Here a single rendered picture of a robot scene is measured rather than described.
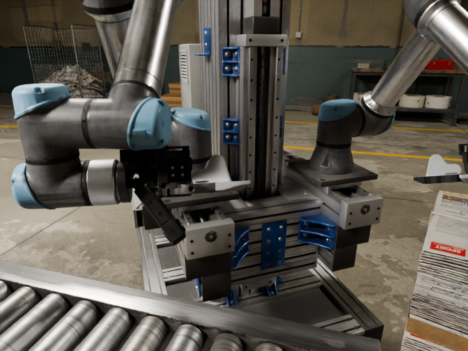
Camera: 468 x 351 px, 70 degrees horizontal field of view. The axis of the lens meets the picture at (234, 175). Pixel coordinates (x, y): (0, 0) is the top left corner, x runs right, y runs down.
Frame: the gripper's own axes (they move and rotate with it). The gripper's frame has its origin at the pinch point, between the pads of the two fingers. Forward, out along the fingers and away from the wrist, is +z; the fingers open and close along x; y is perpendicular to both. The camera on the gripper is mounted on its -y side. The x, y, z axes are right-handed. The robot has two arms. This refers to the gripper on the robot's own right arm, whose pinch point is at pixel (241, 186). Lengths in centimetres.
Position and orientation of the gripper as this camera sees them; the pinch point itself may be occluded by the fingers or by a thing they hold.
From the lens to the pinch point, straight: 57.9
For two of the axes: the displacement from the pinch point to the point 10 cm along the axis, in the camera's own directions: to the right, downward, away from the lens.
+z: 9.9, -0.5, 1.4
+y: -0.6, -10.0, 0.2
